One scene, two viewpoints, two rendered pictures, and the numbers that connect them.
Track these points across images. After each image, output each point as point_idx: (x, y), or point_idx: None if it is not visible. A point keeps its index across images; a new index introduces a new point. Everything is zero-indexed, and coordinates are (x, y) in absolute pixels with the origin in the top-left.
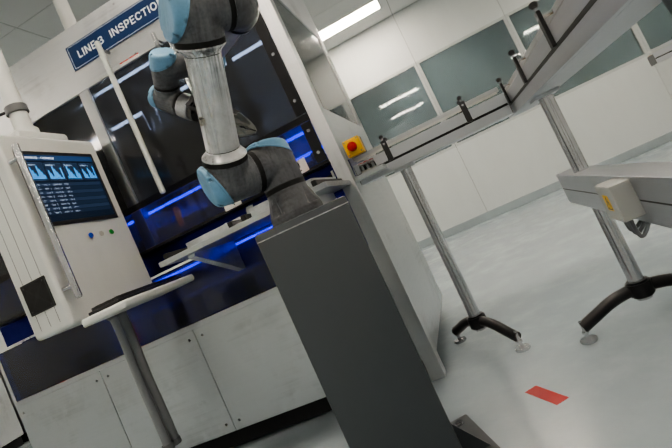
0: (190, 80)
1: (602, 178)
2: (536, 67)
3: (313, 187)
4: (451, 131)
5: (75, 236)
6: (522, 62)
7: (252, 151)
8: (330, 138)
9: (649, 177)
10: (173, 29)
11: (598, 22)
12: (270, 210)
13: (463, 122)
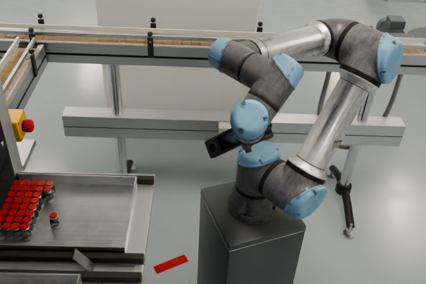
0: (357, 109)
1: (197, 122)
2: (197, 56)
3: (153, 184)
4: (28, 87)
5: None
6: (134, 37)
7: (281, 159)
8: (8, 119)
9: (271, 122)
10: (395, 76)
11: (326, 70)
12: (267, 207)
13: (32, 77)
